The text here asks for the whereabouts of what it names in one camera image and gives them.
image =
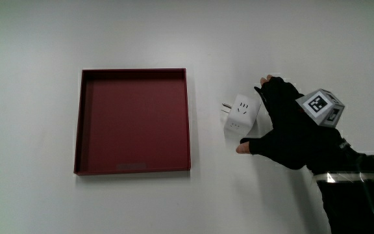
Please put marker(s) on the person's right forearm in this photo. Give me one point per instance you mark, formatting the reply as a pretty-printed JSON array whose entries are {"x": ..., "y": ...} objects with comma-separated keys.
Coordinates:
[{"x": 352, "y": 198}]

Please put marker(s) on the white cube socket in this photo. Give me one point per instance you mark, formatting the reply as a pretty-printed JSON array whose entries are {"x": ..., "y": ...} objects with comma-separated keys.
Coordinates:
[{"x": 241, "y": 118}]

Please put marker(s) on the person's right hand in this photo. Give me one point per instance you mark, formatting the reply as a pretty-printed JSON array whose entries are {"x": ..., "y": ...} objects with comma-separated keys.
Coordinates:
[{"x": 287, "y": 143}]

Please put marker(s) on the dark red square tray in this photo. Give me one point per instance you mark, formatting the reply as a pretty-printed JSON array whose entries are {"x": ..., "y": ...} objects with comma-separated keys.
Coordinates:
[{"x": 135, "y": 120}]

